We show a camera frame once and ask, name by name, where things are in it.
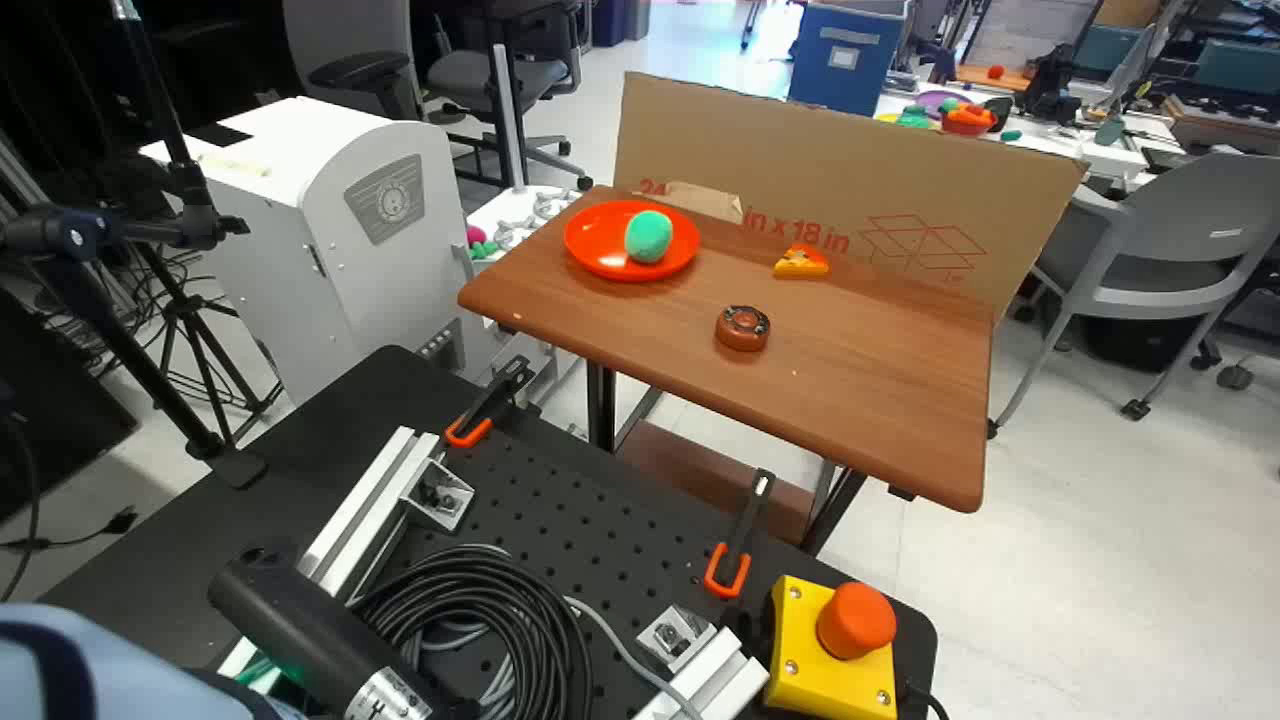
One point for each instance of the orange round plate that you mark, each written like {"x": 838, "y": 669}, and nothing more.
{"x": 594, "y": 251}

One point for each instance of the dark swivel office chair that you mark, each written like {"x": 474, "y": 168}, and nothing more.
{"x": 496, "y": 75}

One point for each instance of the wooden table with metal legs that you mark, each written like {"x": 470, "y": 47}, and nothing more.
{"x": 853, "y": 385}

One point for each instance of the black perforated robot table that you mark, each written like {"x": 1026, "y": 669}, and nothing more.
{"x": 575, "y": 504}

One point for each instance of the long aluminium extrusion rail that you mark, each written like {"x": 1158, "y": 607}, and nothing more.
{"x": 372, "y": 504}

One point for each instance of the white machine cabinet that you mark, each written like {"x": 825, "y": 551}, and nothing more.
{"x": 306, "y": 267}

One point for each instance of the yellow emergency stop button box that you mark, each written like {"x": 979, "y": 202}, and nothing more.
{"x": 802, "y": 666}

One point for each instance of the blue green plush ball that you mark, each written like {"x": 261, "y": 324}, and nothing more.
{"x": 651, "y": 238}

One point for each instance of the pale rounded housing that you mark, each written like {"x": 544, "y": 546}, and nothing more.
{"x": 81, "y": 675}

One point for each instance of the grey office chair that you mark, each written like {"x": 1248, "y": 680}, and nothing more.
{"x": 1173, "y": 224}

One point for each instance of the toy pizza slice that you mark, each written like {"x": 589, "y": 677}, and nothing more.
{"x": 802, "y": 267}

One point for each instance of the black cylindrical mount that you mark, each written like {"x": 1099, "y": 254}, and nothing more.
{"x": 292, "y": 627}

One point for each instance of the brown cardboard panel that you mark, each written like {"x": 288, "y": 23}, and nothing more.
{"x": 853, "y": 175}

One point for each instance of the blue bin with label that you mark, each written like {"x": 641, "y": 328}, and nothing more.
{"x": 845, "y": 63}

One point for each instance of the small brown round toy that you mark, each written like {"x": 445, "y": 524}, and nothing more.
{"x": 742, "y": 328}

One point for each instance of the white desk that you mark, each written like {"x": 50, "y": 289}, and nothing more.
{"x": 1105, "y": 152}

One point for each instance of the black camera tripod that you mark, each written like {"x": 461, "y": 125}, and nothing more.
{"x": 174, "y": 332}

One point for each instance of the aluminium extrusion rail with bracket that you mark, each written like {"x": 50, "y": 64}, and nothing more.
{"x": 721, "y": 680}

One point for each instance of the red toy bowl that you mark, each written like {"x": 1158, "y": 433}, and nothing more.
{"x": 970, "y": 116}

